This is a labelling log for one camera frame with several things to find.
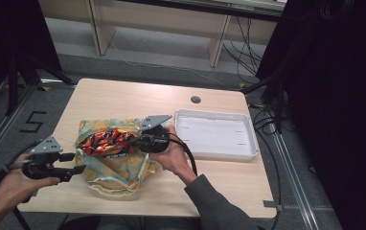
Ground white plastic tray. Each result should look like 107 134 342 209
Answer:
172 108 260 162

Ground bundle of black cables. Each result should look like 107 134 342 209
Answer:
221 15 264 84

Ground grey tape strip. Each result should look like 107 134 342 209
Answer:
263 199 285 212

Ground black tripod stand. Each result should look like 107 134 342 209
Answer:
4 52 77 117

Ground person's left hand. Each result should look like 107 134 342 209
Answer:
0 153 61 206

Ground black floor cable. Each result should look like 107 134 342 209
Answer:
248 102 284 230

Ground black metal stand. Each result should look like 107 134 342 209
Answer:
240 41 289 135

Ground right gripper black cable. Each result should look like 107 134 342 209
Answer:
167 131 199 177

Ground black curtain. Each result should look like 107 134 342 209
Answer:
0 0 63 113
256 0 366 230

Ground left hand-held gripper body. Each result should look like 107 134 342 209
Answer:
21 135 67 181

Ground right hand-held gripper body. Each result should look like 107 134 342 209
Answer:
136 114 173 154

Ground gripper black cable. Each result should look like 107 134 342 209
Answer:
167 131 199 177
0 142 41 194

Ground person's legs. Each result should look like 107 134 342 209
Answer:
57 215 204 230

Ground orange-print teal tote bag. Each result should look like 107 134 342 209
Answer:
74 117 173 196

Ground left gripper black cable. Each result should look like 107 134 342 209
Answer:
0 142 41 194

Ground white floor cable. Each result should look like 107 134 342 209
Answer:
108 37 238 92

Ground orange black snack packet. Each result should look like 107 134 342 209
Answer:
76 126 138 158

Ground person's right hand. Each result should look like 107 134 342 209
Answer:
148 125 198 187

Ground aluminium floor rail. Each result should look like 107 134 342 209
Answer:
270 129 322 230
0 80 40 175

